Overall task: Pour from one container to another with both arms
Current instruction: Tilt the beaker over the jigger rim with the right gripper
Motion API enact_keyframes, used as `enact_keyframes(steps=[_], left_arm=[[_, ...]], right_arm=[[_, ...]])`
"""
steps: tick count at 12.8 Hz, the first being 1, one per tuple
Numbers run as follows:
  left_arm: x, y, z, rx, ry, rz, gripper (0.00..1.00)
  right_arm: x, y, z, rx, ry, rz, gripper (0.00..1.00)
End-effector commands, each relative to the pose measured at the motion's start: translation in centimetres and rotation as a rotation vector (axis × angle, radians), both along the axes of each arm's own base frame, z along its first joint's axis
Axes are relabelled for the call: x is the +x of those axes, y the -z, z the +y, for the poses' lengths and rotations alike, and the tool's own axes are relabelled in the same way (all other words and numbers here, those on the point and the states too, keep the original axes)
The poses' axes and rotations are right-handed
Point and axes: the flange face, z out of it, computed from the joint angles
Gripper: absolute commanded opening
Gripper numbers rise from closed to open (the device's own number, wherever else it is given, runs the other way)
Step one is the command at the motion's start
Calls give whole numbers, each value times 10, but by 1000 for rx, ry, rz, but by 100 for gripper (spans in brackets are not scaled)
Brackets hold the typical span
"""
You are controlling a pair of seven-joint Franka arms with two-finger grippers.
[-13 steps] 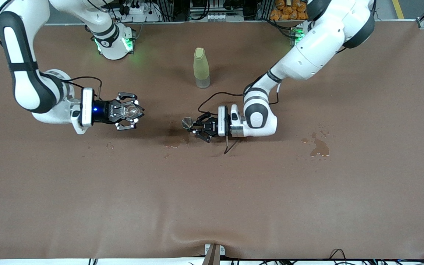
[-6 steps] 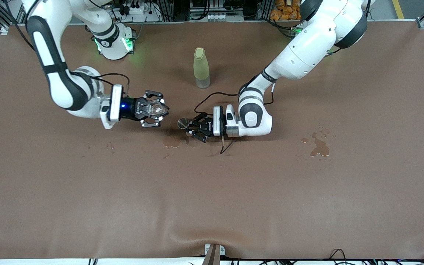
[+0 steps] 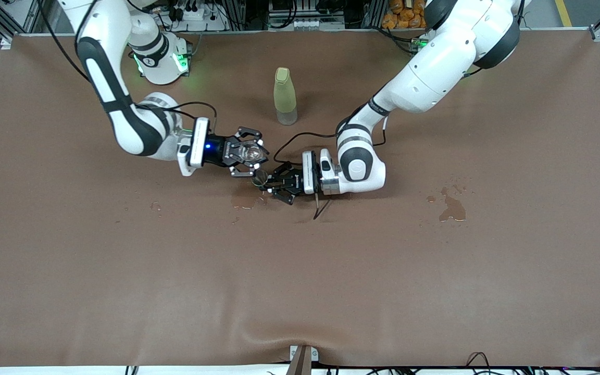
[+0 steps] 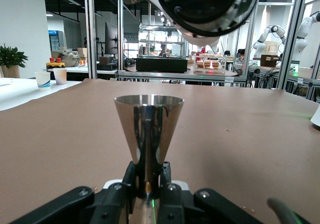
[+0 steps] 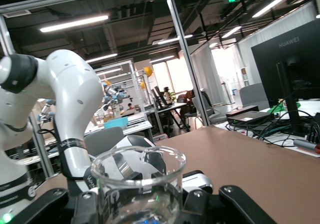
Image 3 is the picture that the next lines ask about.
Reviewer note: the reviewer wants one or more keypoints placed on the tiny spilled liquid puddle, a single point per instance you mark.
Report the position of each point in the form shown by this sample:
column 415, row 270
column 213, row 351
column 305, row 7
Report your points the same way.
column 155, row 207

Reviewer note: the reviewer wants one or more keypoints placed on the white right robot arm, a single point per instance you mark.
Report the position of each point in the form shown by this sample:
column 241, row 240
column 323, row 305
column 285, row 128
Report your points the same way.
column 102, row 67

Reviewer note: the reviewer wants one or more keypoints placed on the yellow-green plastic bottle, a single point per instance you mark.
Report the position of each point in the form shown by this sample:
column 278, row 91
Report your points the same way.
column 284, row 96

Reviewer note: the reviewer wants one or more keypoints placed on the white socket strip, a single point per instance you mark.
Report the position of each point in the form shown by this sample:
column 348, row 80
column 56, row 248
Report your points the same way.
column 318, row 23

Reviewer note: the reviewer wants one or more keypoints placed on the brown table mat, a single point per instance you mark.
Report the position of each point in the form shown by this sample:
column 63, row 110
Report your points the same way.
column 300, row 271

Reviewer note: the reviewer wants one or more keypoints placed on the small clear glass cup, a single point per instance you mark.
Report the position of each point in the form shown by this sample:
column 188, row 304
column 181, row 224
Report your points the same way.
column 259, row 178

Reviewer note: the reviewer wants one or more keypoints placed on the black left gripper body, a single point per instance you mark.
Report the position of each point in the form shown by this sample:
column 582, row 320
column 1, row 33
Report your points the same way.
column 293, row 182

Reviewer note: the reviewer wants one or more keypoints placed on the table edge clamp bracket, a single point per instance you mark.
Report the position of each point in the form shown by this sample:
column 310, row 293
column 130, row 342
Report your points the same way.
column 302, row 362

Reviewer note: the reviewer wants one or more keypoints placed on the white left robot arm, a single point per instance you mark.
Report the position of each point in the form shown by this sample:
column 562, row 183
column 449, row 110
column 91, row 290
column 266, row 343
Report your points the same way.
column 435, row 73

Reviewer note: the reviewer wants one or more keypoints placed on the orange packaged snacks pile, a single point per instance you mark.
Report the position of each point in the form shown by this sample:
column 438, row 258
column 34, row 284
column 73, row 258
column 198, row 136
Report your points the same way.
column 404, row 15

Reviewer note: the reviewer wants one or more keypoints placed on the white power strip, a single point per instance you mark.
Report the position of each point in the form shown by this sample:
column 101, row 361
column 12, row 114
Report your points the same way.
column 196, row 15

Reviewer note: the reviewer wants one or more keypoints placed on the spilled brown liquid puddle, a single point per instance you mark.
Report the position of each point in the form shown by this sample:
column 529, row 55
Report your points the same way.
column 453, row 211
column 245, row 200

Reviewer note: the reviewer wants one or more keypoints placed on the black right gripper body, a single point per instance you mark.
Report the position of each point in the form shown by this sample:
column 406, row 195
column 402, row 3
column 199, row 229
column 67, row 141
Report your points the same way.
column 220, row 151

